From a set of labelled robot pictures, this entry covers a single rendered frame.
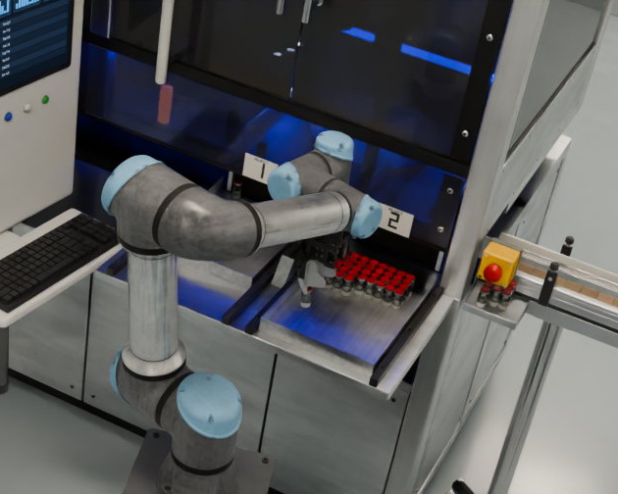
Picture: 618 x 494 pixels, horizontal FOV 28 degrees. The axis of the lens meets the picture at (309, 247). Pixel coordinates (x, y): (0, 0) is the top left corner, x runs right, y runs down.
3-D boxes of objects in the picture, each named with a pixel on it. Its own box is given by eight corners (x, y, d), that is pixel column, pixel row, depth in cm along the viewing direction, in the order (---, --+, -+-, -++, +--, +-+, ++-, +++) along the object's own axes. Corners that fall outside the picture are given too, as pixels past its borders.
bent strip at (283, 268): (279, 275, 275) (282, 254, 272) (290, 280, 274) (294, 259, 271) (250, 306, 264) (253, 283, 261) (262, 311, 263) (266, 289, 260)
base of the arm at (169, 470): (228, 524, 223) (234, 484, 217) (147, 505, 223) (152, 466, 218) (244, 468, 235) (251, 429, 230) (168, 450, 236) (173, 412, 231)
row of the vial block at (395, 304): (329, 277, 277) (333, 261, 275) (401, 307, 272) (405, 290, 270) (325, 282, 276) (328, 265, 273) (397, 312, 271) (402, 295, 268)
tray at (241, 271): (221, 188, 303) (222, 175, 301) (315, 224, 296) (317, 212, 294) (148, 249, 276) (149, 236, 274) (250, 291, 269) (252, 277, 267)
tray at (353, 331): (326, 258, 284) (329, 245, 282) (430, 299, 277) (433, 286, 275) (258, 330, 257) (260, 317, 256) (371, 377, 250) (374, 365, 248)
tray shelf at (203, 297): (202, 188, 305) (203, 181, 304) (464, 289, 286) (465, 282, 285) (94, 276, 267) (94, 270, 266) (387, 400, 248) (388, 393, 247)
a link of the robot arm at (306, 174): (310, 187, 222) (349, 169, 229) (265, 161, 227) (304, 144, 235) (304, 223, 226) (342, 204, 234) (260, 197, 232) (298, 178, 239)
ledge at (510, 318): (480, 280, 290) (482, 274, 289) (532, 300, 286) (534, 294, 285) (461, 309, 279) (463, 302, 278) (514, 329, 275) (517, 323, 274)
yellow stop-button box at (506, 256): (486, 263, 278) (492, 236, 275) (515, 273, 276) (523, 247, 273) (475, 277, 272) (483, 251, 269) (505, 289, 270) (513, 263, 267)
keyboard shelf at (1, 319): (46, 202, 304) (46, 193, 303) (135, 247, 294) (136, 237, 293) (-93, 277, 270) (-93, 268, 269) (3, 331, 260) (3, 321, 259)
